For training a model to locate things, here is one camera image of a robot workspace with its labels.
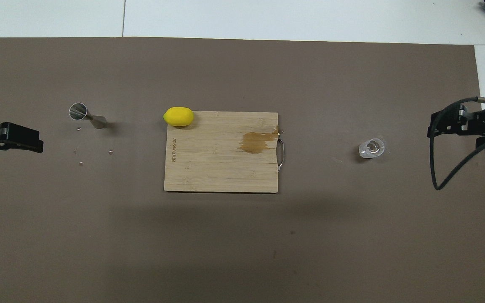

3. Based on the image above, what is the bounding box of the steel double jigger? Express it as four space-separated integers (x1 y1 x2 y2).
69 103 107 129

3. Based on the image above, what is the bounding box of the clear glass cup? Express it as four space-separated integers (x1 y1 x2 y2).
358 137 386 159

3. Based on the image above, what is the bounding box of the yellow lemon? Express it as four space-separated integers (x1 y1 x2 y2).
163 107 195 127

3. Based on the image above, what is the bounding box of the wooden cutting board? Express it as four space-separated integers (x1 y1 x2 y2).
164 111 286 194

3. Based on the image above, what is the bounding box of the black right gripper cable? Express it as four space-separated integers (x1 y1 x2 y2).
430 97 485 191

